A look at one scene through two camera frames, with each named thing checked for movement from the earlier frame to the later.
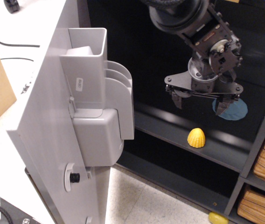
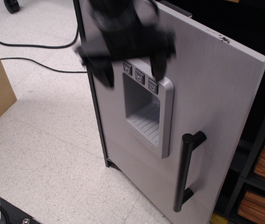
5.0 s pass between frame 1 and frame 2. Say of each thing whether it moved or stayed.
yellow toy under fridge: stayed
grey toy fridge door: moved
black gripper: moved
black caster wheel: stayed
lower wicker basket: stayed
